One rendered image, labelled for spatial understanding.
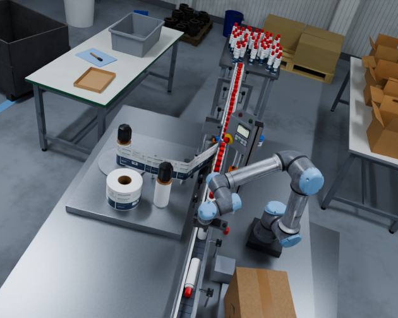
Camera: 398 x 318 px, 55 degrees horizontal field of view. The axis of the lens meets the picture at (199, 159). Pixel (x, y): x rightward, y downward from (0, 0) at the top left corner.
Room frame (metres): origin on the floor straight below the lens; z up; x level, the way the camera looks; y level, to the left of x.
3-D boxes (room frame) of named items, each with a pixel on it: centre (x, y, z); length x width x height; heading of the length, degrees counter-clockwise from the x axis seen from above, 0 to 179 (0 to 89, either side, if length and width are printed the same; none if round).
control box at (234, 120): (1.75, -0.21, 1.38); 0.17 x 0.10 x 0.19; 53
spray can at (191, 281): (1.11, -0.09, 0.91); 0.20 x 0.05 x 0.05; 176
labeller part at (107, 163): (1.84, 0.48, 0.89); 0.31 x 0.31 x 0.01
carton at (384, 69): (3.76, -1.70, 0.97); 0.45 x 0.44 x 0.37; 82
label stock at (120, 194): (1.55, 0.38, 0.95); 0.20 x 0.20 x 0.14
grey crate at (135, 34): (3.82, 0.91, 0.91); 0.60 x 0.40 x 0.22; 173
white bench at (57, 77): (3.58, 1.04, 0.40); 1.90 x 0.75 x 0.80; 170
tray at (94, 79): (2.91, 1.04, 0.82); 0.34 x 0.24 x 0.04; 175
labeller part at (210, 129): (2.07, -0.04, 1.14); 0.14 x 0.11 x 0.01; 178
